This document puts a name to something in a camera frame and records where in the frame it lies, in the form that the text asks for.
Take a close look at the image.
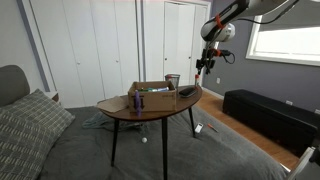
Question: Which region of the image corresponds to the window with white frame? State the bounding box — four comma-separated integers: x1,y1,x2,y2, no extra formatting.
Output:
246,13,320,66

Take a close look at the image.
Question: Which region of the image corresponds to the black case on table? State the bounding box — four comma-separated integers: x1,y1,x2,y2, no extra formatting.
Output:
179,87,197,98

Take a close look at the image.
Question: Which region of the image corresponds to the white remote control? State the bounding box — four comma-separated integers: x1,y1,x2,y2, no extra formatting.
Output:
195,123,203,133

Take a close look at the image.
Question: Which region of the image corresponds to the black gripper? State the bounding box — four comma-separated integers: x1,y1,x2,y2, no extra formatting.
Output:
196,48,217,75

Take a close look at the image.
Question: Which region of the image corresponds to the grey headboard cushion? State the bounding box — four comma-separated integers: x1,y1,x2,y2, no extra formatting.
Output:
0,65,30,106

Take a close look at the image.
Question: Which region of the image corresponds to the small white ball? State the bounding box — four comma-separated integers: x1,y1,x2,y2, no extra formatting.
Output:
142,137,147,143

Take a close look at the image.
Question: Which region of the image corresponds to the black bench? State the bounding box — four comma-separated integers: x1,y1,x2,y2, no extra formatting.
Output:
223,89,320,156

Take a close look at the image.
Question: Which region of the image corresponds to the plaid grey pillow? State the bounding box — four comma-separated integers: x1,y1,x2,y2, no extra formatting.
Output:
0,89,75,180

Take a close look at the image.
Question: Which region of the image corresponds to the cardboard box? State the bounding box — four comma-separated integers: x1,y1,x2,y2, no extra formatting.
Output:
96,80,178,114

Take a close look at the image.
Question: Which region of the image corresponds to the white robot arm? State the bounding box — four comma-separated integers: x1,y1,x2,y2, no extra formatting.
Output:
196,0,300,75

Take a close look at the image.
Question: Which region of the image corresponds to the orange tipped pen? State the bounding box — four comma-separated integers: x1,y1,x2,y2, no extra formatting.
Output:
207,124,219,133

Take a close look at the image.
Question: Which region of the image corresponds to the round wooden side table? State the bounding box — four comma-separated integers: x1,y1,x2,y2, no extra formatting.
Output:
97,81,202,180

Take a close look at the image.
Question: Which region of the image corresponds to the grey mattress blanket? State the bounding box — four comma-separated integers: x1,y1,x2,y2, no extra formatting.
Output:
36,107,288,180

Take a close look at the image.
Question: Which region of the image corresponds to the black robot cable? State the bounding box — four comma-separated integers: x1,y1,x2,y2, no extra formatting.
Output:
213,0,301,65

